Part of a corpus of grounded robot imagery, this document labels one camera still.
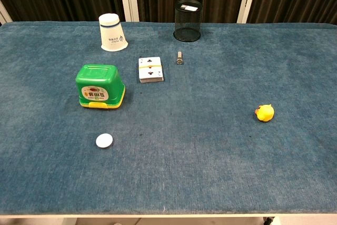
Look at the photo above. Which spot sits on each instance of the black caster wheel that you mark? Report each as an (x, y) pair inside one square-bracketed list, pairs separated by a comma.
[(269, 220)]

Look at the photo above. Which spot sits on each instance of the white round disc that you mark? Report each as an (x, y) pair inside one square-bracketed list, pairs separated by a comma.
[(104, 140)]

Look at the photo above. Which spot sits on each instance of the white label card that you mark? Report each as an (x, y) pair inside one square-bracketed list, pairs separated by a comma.
[(190, 7)]

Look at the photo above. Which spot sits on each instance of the black mesh pen holder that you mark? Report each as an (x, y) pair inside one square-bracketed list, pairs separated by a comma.
[(187, 24)]

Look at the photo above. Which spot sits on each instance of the blue table cloth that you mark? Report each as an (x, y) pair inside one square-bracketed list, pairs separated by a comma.
[(168, 135)]

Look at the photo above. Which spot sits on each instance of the small silver metal cylinder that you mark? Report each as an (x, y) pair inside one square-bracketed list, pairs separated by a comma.
[(179, 58)]

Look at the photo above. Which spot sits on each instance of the yellow rubber duck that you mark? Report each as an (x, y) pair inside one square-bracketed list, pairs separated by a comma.
[(266, 113)]

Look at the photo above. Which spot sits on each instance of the playing card deck with rubber band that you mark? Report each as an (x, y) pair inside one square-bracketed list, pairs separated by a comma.
[(150, 70)]

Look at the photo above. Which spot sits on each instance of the green plastic box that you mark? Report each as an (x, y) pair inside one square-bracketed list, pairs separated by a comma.
[(99, 85)]

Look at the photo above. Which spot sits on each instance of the white paper cup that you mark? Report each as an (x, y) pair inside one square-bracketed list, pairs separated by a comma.
[(113, 34)]

